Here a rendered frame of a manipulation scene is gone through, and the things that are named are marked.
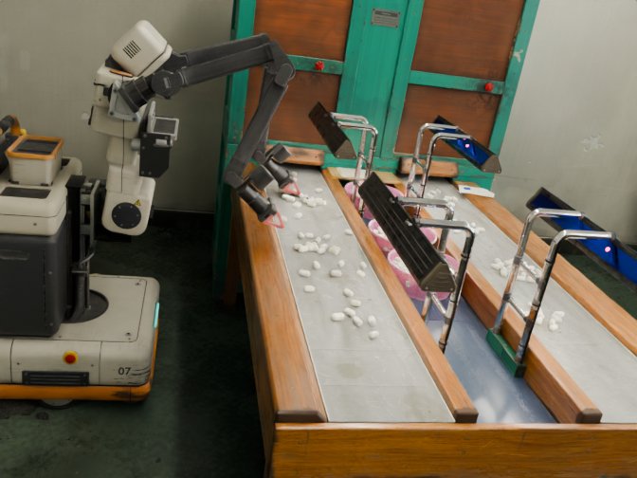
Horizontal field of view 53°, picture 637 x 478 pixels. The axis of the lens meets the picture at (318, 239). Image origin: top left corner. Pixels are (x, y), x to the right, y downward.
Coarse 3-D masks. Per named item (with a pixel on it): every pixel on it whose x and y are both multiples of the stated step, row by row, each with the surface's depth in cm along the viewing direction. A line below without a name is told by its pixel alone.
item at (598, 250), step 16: (544, 192) 200; (528, 208) 203; (544, 208) 196; (560, 208) 191; (560, 224) 187; (576, 224) 182; (592, 224) 176; (576, 240) 178; (592, 240) 173; (592, 256) 170; (608, 256) 166; (624, 256) 162; (624, 272) 159
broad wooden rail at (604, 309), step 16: (480, 208) 291; (496, 208) 290; (496, 224) 275; (512, 224) 273; (512, 240) 261; (528, 240) 258; (544, 256) 244; (560, 256) 246; (560, 272) 232; (576, 272) 234; (576, 288) 220; (592, 288) 222; (592, 304) 210; (608, 304) 212; (608, 320) 202; (624, 320) 203; (624, 336) 193
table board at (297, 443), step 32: (288, 448) 139; (320, 448) 140; (352, 448) 142; (384, 448) 144; (416, 448) 145; (448, 448) 147; (480, 448) 149; (512, 448) 150; (544, 448) 152; (576, 448) 154; (608, 448) 156
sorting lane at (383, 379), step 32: (288, 224) 243; (320, 224) 248; (288, 256) 216; (320, 256) 220; (352, 256) 224; (320, 288) 198; (352, 288) 201; (320, 320) 180; (352, 320) 183; (384, 320) 186; (320, 352) 165; (352, 352) 168; (384, 352) 170; (416, 352) 172; (320, 384) 153; (352, 384) 154; (384, 384) 156; (416, 384) 158; (352, 416) 143; (384, 416) 145; (416, 416) 147; (448, 416) 148
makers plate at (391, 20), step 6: (378, 12) 284; (384, 12) 284; (390, 12) 285; (396, 12) 285; (372, 18) 285; (378, 18) 285; (384, 18) 285; (390, 18) 286; (396, 18) 286; (372, 24) 286; (378, 24) 286; (384, 24) 286; (390, 24) 287; (396, 24) 287
